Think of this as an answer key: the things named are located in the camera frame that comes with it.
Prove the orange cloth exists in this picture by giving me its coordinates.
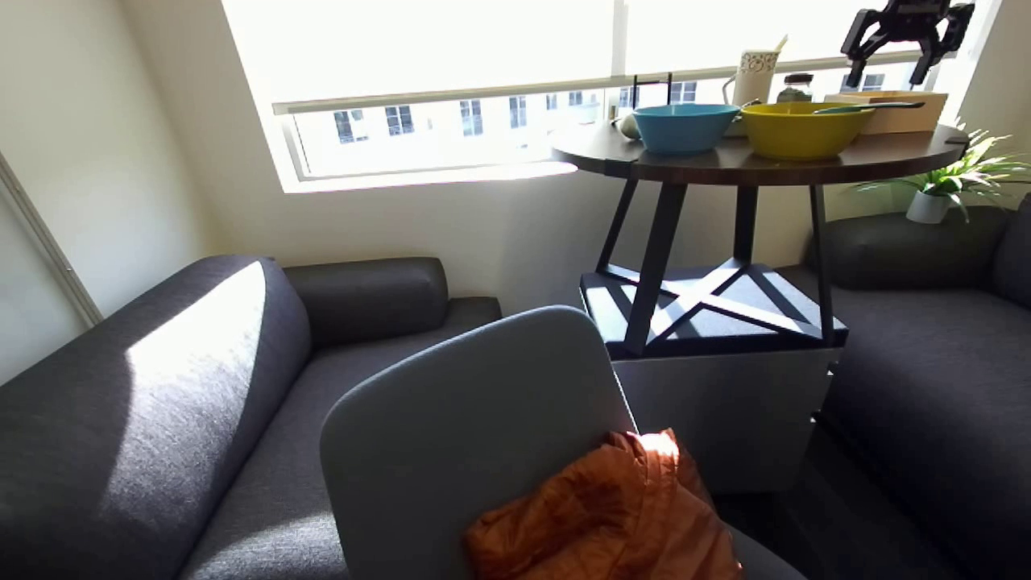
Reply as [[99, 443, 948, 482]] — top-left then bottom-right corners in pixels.
[[461, 426, 747, 580]]

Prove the glass jar with black lid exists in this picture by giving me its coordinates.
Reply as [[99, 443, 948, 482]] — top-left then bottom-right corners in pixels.
[[777, 72, 817, 107]]

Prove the cream wooden box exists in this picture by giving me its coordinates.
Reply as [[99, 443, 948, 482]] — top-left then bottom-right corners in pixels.
[[820, 89, 949, 138]]

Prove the white carton pitcher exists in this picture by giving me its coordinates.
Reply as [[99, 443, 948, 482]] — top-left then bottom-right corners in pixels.
[[731, 37, 793, 111]]

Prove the teal spoon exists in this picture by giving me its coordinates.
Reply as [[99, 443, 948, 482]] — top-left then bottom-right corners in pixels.
[[846, 96, 929, 112]]

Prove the yellow bowl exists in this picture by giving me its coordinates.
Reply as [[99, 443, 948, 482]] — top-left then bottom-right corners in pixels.
[[737, 99, 875, 163]]

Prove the round dark wooden table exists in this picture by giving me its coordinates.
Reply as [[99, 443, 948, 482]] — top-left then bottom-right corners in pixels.
[[551, 123, 974, 359]]

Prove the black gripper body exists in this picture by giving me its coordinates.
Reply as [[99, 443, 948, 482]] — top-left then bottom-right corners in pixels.
[[872, 0, 959, 45]]

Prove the black metal frame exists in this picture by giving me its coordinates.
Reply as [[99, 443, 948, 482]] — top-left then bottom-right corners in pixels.
[[628, 72, 676, 111]]

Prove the blue bowl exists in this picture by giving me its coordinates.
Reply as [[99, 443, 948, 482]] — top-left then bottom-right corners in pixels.
[[628, 99, 744, 159]]

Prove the potted green plant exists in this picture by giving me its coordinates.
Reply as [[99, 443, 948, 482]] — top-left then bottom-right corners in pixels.
[[857, 127, 1031, 229]]

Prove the dark grey sofa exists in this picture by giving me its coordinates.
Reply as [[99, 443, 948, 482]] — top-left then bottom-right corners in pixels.
[[0, 252, 506, 580], [802, 189, 1031, 580]]

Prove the grey chair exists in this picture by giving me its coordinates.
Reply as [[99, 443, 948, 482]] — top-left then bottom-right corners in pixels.
[[315, 304, 807, 580]]

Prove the white window rail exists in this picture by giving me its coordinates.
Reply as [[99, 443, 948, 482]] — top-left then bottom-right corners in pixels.
[[270, 45, 864, 120]]

